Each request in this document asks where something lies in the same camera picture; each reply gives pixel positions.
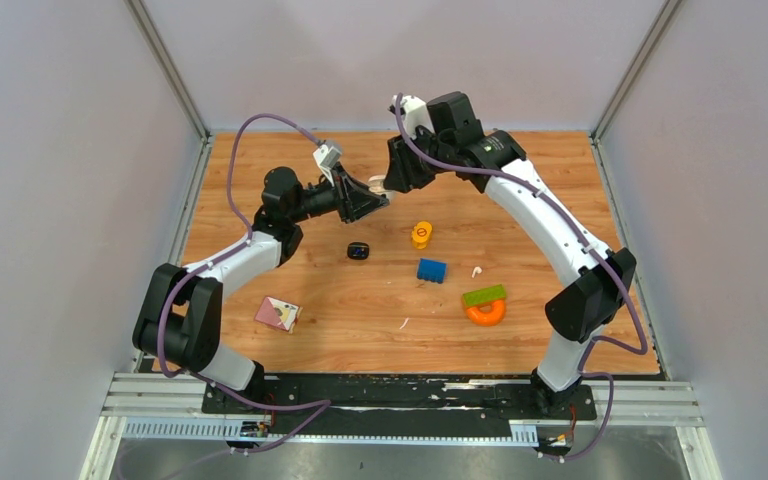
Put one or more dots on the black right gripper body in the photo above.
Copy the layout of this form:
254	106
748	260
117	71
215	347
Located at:
413	169

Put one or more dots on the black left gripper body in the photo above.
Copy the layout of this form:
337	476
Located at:
347	206

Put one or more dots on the white earbud charging case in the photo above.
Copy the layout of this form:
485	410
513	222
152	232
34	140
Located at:
376	186

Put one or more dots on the glossy black earbud charging case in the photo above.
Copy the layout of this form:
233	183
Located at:
358	251

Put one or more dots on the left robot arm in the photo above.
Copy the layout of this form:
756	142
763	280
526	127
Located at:
180	318

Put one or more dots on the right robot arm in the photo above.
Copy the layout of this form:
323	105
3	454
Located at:
444	135

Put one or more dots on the yellow toy sign block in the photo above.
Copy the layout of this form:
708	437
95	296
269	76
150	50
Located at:
421	235

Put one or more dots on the blue toy building block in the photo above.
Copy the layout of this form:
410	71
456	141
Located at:
431	270

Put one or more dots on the pink patterned card box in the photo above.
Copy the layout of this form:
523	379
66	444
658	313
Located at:
278	314

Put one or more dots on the green toy building plate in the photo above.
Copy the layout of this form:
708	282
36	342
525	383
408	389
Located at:
483	296

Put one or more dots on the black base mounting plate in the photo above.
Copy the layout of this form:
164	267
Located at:
417	405

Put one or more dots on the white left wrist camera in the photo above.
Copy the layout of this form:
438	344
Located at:
327	157

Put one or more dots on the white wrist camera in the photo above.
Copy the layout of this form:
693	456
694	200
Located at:
327	157
413	113

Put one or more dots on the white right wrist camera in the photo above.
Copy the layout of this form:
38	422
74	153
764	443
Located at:
413	113

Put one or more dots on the aluminium frame rail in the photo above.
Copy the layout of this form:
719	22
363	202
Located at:
629	402

